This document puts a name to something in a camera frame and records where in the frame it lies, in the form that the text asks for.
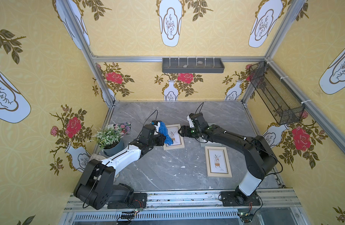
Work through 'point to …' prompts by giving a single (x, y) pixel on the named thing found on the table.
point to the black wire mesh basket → (275, 94)
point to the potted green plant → (108, 138)
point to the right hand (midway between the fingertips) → (181, 133)
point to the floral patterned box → (124, 127)
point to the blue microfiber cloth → (162, 130)
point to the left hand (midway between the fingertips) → (167, 137)
